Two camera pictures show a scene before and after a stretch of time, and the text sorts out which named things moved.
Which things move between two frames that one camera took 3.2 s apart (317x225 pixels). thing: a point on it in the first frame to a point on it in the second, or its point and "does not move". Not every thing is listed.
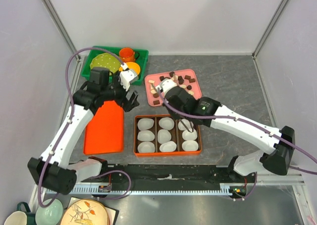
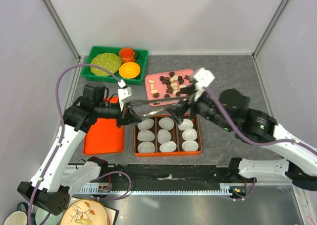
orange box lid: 104,133 does not move
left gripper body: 117,93 to 121,120
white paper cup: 188,136 does not move
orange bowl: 133,67 does not move
